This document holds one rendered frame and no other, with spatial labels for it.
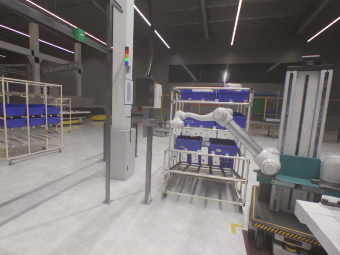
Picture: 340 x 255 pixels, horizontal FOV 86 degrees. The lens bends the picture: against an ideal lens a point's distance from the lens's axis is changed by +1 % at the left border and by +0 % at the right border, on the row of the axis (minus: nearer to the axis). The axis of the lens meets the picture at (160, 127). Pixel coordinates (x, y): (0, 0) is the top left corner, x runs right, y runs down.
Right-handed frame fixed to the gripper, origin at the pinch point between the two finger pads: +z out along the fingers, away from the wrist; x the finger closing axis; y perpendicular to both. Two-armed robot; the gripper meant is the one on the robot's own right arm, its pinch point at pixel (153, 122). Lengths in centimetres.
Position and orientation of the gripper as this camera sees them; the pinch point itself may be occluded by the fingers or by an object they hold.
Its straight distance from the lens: 228.1
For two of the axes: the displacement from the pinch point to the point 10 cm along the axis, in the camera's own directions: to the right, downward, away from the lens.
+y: -0.4, 9.9, 1.2
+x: 3.0, -1.0, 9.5
